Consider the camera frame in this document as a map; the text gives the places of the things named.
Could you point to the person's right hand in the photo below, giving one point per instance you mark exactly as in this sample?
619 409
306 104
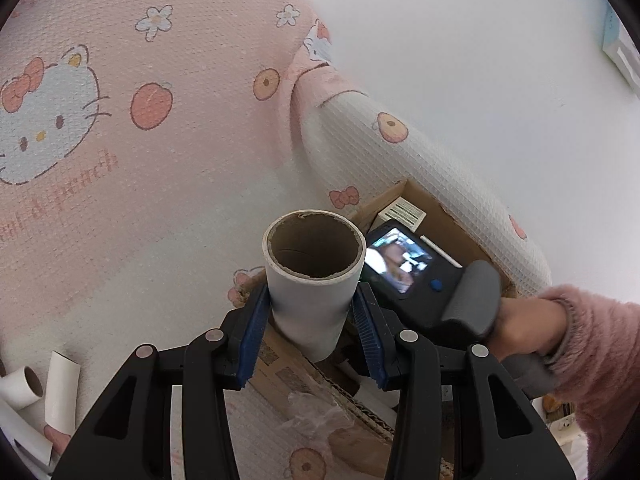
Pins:
530 325

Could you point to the white orange-print packet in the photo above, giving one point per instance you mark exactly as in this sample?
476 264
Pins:
560 412

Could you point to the white green-striped box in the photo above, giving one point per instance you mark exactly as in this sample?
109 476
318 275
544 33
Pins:
402 212

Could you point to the white cardboard tube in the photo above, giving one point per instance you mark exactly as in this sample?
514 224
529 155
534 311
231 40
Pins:
310 310

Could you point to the person's right forearm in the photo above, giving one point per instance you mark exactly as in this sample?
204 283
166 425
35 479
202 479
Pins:
605 360

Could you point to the cat-print pink white blanket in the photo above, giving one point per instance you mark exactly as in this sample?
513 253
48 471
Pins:
150 160

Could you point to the pale blue white box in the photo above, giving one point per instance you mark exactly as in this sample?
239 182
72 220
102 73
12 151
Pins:
622 45

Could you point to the pile of white tubes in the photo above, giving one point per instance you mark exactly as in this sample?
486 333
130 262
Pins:
62 390

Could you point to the brown cardboard box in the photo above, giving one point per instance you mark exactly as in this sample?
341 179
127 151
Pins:
300 380

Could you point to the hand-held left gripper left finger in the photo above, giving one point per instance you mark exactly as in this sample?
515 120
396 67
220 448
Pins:
250 340

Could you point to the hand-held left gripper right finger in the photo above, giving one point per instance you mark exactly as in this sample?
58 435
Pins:
367 345

